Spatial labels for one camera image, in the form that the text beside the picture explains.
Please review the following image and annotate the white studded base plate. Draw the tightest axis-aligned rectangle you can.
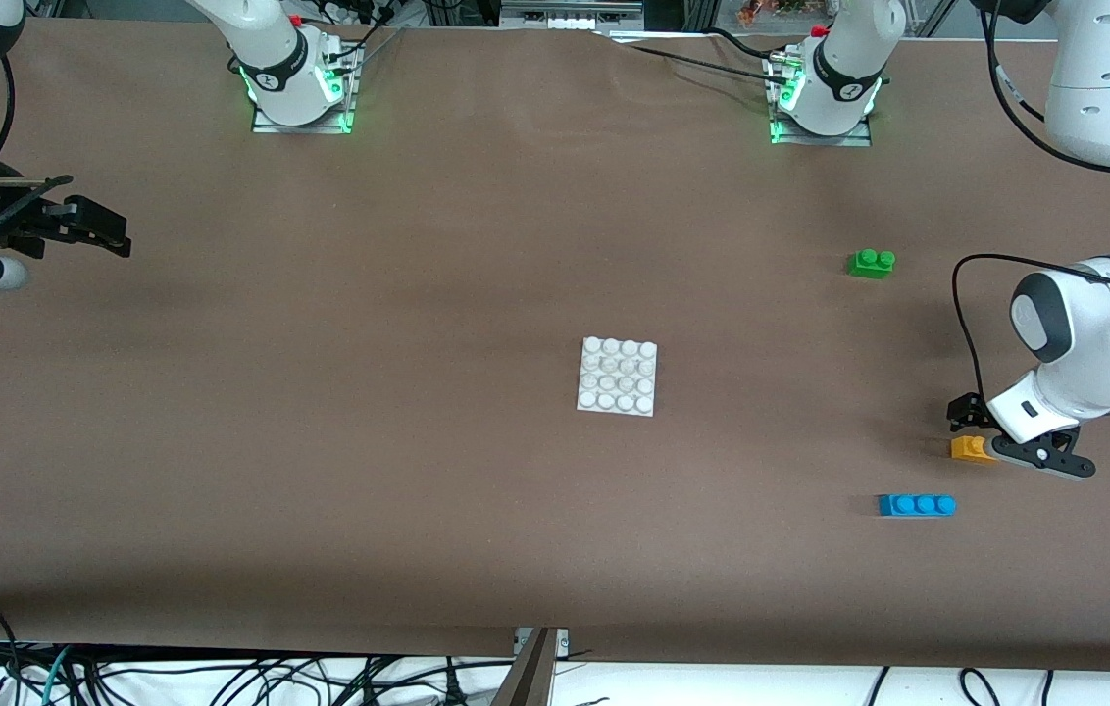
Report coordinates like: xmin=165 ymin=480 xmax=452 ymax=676
xmin=576 ymin=336 xmax=659 ymax=418

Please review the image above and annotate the blue three-stud block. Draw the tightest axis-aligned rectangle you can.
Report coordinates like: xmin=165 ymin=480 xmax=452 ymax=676
xmin=877 ymin=493 xmax=958 ymax=518

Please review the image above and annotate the green two-stud block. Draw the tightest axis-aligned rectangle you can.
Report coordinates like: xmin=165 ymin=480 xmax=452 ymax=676
xmin=846 ymin=249 xmax=897 ymax=280

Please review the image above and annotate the colourful background clutter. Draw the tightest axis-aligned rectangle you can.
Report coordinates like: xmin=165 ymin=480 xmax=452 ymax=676
xmin=736 ymin=0 xmax=840 ymax=25

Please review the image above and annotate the dark diagonal strut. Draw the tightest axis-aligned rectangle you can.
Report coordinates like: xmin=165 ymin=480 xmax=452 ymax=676
xmin=489 ymin=628 xmax=558 ymax=706

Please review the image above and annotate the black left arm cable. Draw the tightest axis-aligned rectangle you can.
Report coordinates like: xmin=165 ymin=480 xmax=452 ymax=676
xmin=952 ymin=0 xmax=1110 ymax=403

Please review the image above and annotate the teal cable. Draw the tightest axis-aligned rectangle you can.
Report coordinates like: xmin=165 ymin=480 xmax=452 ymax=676
xmin=38 ymin=644 xmax=76 ymax=706

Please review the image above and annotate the small metal bracket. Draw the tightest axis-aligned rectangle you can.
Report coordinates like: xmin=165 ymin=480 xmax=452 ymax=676
xmin=513 ymin=628 xmax=571 ymax=656

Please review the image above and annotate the black cable tangle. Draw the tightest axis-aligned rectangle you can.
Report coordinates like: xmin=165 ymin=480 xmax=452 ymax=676
xmin=21 ymin=647 xmax=517 ymax=706

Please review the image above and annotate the aluminium frame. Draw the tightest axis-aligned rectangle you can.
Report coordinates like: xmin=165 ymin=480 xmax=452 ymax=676
xmin=499 ymin=0 xmax=646 ymax=30

